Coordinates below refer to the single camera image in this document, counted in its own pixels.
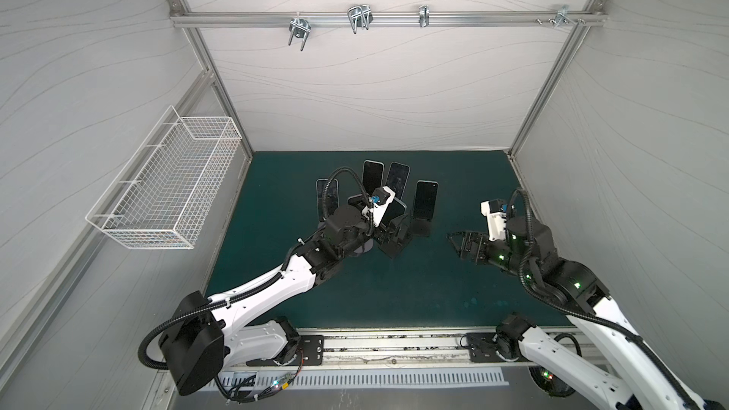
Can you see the black folding phone stand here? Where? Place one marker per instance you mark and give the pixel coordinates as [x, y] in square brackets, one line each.
[393, 247]

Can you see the phone on far-left stand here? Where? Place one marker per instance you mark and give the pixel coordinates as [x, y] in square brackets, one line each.
[326, 201]

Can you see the metal bolt bracket right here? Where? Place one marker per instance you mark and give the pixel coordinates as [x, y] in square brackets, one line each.
[562, 18]

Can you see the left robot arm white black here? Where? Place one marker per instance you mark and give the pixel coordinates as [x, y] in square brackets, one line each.
[206, 334]

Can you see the purple phone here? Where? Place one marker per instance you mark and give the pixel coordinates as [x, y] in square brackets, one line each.
[358, 201]

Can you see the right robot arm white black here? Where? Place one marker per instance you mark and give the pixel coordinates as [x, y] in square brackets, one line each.
[637, 379]

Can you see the pink phone on back stand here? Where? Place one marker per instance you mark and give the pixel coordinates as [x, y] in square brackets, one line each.
[397, 178]

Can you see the aluminium top cross bar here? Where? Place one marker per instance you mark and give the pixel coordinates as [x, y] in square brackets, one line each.
[381, 19]

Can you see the silver phone black screen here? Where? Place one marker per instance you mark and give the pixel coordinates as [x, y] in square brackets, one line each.
[394, 210]

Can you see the metal u-bolt clamp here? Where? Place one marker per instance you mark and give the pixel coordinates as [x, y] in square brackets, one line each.
[360, 16]
[300, 29]

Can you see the white slotted cable duct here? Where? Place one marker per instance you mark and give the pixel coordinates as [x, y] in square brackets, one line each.
[400, 378]

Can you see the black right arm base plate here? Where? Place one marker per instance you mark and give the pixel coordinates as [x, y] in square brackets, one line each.
[481, 347]

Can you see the metal u-bolt clamp middle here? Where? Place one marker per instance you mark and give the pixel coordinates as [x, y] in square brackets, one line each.
[360, 16]

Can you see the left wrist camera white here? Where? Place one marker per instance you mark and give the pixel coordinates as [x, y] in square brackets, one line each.
[380, 200]

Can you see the teal phone on black stand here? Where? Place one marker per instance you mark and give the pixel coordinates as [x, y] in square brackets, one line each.
[425, 199]

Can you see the white wire basket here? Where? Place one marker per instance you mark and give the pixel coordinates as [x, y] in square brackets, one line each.
[164, 193]

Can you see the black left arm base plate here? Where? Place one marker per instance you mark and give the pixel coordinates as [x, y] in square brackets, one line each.
[307, 350]

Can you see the metal u-bolt clamp left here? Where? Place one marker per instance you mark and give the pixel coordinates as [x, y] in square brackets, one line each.
[300, 29]

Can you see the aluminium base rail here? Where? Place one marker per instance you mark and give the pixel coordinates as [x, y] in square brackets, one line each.
[396, 347]

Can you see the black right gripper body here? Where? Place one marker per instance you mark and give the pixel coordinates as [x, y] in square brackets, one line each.
[478, 246]

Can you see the small metal bracket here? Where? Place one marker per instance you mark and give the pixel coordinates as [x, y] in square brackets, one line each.
[424, 16]

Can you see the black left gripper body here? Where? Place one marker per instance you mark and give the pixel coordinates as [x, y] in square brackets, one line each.
[382, 234]

